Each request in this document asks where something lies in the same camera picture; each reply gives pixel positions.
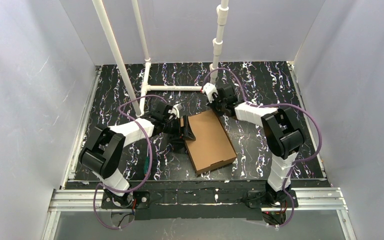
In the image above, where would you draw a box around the brown cardboard box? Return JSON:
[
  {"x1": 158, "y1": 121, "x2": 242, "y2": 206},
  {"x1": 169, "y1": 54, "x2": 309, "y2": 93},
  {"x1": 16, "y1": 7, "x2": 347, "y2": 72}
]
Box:
[{"x1": 185, "y1": 110, "x2": 237, "y2": 175}]

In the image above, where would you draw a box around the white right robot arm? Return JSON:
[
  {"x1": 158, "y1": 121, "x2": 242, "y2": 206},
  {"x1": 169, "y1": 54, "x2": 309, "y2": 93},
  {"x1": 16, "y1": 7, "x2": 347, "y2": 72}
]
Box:
[{"x1": 201, "y1": 83, "x2": 306, "y2": 204}]

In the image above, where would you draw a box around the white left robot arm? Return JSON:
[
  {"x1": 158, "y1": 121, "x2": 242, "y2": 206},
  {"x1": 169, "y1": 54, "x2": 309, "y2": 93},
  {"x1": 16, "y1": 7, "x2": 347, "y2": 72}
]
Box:
[{"x1": 78, "y1": 100, "x2": 196, "y2": 197}]

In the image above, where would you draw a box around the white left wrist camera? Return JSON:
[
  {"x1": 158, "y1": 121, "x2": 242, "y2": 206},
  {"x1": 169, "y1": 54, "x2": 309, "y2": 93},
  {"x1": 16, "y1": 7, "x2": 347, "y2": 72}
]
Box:
[{"x1": 168, "y1": 103, "x2": 183, "y2": 120}]

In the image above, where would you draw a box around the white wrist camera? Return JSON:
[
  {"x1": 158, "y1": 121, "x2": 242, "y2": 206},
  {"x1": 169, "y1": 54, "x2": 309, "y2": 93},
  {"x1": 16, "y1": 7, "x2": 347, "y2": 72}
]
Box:
[
  {"x1": 200, "y1": 82, "x2": 218, "y2": 103},
  {"x1": 168, "y1": 103, "x2": 183, "y2": 120}
]

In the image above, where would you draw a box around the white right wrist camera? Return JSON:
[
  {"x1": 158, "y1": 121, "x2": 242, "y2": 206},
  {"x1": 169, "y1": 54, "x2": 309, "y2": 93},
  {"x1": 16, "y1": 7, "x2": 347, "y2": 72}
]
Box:
[{"x1": 200, "y1": 82, "x2": 218, "y2": 103}]

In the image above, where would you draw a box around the green handled screwdriver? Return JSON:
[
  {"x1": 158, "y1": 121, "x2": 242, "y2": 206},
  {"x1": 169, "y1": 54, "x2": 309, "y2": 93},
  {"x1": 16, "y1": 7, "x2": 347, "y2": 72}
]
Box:
[{"x1": 143, "y1": 156, "x2": 151, "y2": 176}]

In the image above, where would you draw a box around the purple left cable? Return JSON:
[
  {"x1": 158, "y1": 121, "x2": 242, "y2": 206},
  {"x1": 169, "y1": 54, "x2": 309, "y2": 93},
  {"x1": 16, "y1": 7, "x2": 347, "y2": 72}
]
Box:
[{"x1": 92, "y1": 94, "x2": 170, "y2": 231}]

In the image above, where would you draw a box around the black front mounting rail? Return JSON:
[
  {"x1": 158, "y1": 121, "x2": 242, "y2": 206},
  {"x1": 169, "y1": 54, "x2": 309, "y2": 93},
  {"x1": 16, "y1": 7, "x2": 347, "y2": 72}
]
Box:
[{"x1": 97, "y1": 180, "x2": 293, "y2": 221}]

